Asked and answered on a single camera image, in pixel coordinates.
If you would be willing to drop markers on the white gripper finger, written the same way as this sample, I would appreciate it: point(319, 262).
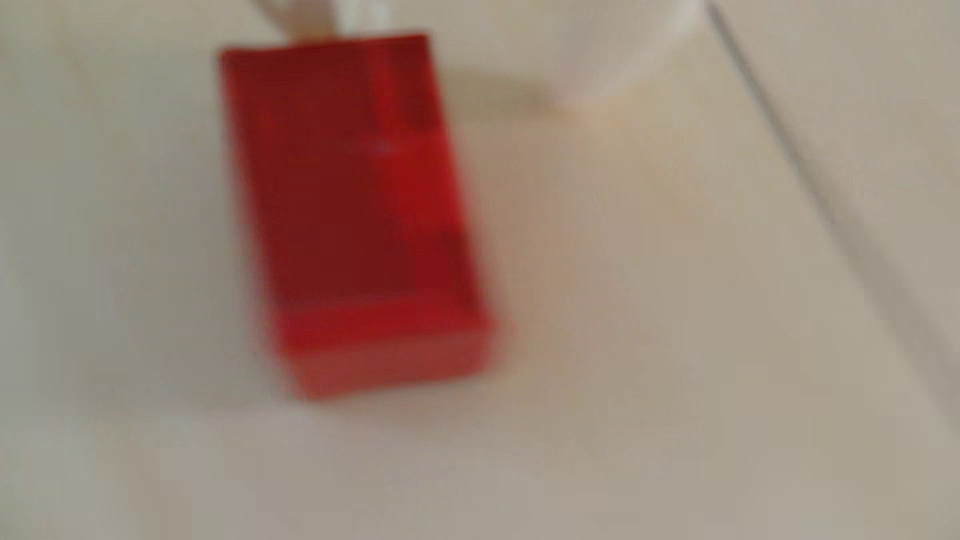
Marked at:
point(607, 45)
point(330, 15)

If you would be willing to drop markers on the red rectangular block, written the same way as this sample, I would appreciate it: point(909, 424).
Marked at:
point(352, 217)

